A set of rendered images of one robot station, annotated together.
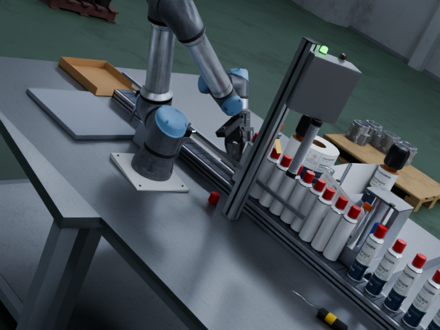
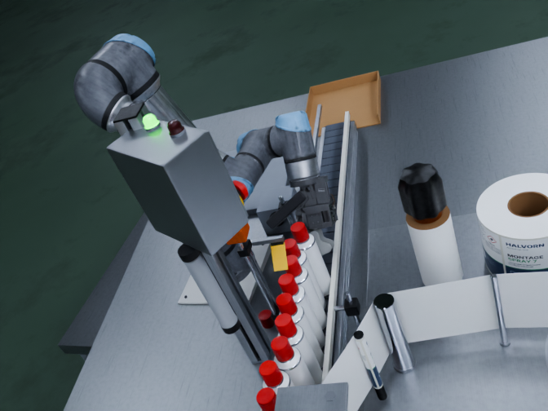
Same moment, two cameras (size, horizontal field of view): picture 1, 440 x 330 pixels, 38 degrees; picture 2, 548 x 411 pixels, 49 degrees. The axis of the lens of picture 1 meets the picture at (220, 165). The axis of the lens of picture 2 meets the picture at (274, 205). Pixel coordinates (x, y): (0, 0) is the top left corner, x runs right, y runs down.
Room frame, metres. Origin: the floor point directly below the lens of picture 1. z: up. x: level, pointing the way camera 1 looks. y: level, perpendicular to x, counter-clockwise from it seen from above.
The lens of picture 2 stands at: (1.97, -1.08, 1.88)
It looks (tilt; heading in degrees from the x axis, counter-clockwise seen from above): 35 degrees down; 76
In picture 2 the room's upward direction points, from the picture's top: 23 degrees counter-clockwise
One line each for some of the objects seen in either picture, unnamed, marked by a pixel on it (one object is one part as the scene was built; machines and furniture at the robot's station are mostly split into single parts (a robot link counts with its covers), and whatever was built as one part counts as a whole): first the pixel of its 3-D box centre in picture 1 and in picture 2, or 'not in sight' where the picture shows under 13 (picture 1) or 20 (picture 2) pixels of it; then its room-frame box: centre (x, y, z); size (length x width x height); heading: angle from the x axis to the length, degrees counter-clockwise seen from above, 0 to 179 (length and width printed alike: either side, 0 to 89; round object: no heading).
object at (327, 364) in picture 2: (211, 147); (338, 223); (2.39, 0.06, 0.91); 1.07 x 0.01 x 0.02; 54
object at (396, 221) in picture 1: (370, 230); not in sight; (2.01, -0.55, 1.01); 0.14 x 0.13 x 0.26; 54
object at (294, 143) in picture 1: (298, 147); (430, 228); (2.46, -0.25, 1.03); 0.09 x 0.09 x 0.30
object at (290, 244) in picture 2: not in sight; (302, 276); (2.20, -0.12, 0.98); 0.05 x 0.05 x 0.20
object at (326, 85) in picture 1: (320, 85); (180, 183); (2.05, -0.19, 1.38); 0.17 x 0.10 x 0.19; 109
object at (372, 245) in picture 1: (368, 253); not in sight; (1.90, -0.55, 0.98); 0.05 x 0.05 x 0.20
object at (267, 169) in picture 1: (266, 173); (304, 293); (2.18, -0.16, 0.98); 0.05 x 0.05 x 0.20
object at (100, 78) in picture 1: (100, 77); (342, 103); (2.77, 0.65, 0.85); 0.30 x 0.26 x 0.04; 54
